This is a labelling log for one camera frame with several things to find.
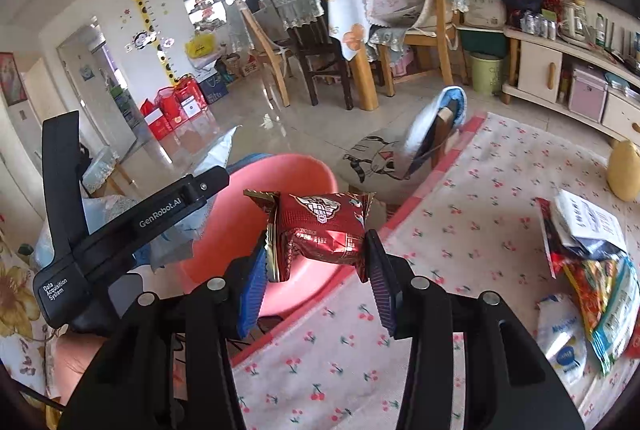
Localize red white packet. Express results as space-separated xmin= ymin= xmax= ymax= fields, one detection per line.
xmin=536 ymin=197 xmax=568 ymax=280

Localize red foil candy wrapper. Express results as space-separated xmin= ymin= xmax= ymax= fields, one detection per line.
xmin=243 ymin=189 xmax=376 ymax=283

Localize yellow bag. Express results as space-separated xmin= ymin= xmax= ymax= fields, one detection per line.
xmin=185 ymin=32 xmax=218 ymax=58

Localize stool with blue cover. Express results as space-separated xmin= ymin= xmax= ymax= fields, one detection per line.
xmin=400 ymin=86 xmax=468 ymax=181

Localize dining table orange print cloth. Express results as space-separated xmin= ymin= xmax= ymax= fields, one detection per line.
xmin=325 ymin=0 xmax=381 ymax=111

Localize framed red picture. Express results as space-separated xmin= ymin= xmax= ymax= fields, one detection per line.
xmin=0 ymin=52 xmax=28 ymax=106

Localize pink storage box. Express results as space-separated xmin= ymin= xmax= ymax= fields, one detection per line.
xmin=569 ymin=65 xmax=608 ymax=123

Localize pink plastic bin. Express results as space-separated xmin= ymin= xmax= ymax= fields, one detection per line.
xmin=177 ymin=153 xmax=338 ymax=318

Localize floral sofa cover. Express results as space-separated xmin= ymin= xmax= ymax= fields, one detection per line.
xmin=0 ymin=210 xmax=66 ymax=411

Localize white glass kettle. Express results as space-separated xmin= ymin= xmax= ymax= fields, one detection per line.
xmin=557 ymin=0 xmax=593 ymax=48

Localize green waste bin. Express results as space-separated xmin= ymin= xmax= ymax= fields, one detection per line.
xmin=467 ymin=52 xmax=506 ymax=96

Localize red yellow snack packet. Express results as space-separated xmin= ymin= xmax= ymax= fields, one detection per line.
xmin=562 ymin=257 xmax=623 ymax=343

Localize white TV cabinet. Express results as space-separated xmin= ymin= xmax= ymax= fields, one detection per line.
xmin=500 ymin=25 xmax=640 ymax=146

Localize red gift box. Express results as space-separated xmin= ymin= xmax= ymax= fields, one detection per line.
xmin=141 ymin=99 xmax=173 ymax=141
xmin=157 ymin=77 xmax=210 ymax=128

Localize green storage box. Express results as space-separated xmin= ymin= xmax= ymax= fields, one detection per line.
xmin=460 ymin=27 xmax=506 ymax=58

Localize white blue milk bag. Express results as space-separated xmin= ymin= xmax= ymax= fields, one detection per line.
xmin=554 ymin=189 xmax=627 ymax=260

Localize wooden chair with draped cloths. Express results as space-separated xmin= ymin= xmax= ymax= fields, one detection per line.
xmin=367 ymin=0 xmax=471 ymax=111

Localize cat print floor mat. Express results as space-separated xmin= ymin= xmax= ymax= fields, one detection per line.
xmin=335 ymin=125 xmax=436 ymax=196

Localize row of small bottles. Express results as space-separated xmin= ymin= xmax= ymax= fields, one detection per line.
xmin=520 ymin=10 xmax=558 ymax=41

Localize light wooden chair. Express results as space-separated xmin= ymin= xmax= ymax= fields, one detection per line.
xmin=240 ymin=5 xmax=296 ymax=108

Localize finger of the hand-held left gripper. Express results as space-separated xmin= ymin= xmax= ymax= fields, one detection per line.
xmin=185 ymin=166 xmax=231 ymax=209

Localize giraffe wall sticker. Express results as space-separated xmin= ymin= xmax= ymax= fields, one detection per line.
xmin=125 ymin=0 xmax=181 ymax=86

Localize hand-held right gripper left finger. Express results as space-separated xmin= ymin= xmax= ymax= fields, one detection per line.
xmin=57 ymin=230 xmax=268 ymax=430

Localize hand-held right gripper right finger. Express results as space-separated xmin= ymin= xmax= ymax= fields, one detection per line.
xmin=365 ymin=230 xmax=586 ymax=430

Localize lace covered small table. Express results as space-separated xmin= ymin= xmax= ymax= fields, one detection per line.
xmin=82 ymin=145 xmax=136 ymax=198

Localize white blue milk pouch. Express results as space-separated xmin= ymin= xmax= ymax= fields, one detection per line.
xmin=536 ymin=294 xmax=588 ymax=387

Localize white printed sack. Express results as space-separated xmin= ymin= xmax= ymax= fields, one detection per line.
xmin=462 ymin=0 xmax=508 ymax=31

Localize large white plastic packet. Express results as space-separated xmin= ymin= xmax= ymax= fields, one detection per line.
xmin=592 ymin=255 xmax=640 ymax=377

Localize cherry print tablecloth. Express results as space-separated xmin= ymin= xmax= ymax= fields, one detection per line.
xmin=230 ymin=112 xmax=640 ymax=430

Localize yellow pomelo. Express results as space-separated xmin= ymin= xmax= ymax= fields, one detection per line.
xmin=607 ymin=140 xmax=640 ymax=203

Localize dark wooden chair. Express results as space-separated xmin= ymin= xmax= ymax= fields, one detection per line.
xmin=262 ymin=0 xmax=356 ymax=111

